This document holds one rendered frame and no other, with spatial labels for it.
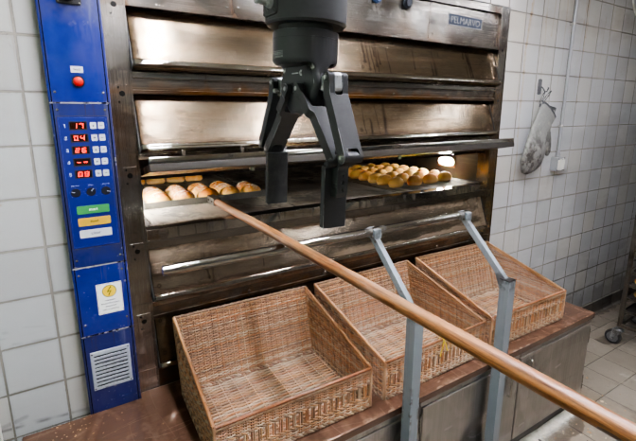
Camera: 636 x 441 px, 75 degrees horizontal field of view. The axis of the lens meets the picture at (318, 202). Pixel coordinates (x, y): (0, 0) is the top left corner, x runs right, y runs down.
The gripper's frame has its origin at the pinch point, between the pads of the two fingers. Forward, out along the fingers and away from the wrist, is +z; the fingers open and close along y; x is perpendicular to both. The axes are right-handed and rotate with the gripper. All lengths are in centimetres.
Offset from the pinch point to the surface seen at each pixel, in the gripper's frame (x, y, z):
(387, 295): 31.2, -16.1, 25.8
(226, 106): 30, -105, -12
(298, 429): 32, -52, 85
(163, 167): 3, -88, 7
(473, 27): 158, -101, -55
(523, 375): 30.6, 14.4, 26.0
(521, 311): 144, -49, 72
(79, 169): -18, -100, 8
